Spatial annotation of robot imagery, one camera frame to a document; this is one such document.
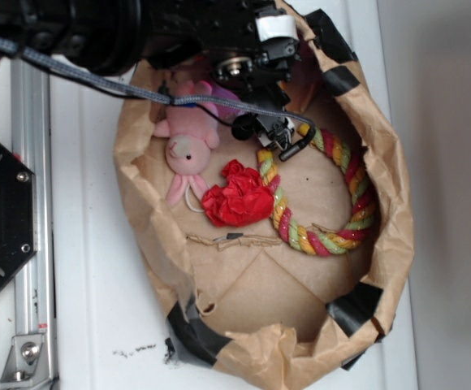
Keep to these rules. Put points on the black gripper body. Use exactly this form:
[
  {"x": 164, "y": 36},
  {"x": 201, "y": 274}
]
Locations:
[{"x": 251, "y": 46}]

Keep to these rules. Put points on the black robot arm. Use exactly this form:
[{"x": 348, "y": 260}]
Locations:
[{"x": 107, "y": 38}]

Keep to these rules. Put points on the pink plush bunny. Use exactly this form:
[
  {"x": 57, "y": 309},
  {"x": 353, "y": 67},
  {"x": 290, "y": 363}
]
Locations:
[{"x": 191, "y": 133}]

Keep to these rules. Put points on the red crumpled paper ball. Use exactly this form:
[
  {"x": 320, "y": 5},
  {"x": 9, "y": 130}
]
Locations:
[{"x": 242, "y": 201}]

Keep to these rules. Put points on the brown paper bag bin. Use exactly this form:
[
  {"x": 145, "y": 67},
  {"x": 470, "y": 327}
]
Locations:
[{"x": 253, "y": 307}]

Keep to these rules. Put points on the white tray platform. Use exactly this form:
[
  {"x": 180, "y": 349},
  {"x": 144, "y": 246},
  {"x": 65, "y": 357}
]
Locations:
[{"x": 110, "y": 330}]

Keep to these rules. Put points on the multicolour twisted rope toy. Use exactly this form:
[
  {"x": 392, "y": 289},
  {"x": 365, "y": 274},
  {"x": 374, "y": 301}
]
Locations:
[{"x": 320, "y": 241}]

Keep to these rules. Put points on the aluminium extrusion rail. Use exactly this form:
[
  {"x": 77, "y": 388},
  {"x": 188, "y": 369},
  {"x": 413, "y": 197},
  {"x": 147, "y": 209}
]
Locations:
[{"x": 35, "y": 307}]

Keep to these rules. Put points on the metal corner bracket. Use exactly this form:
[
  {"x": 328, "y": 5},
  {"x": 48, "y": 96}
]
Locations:
[{"x": 27, "y": 363}]

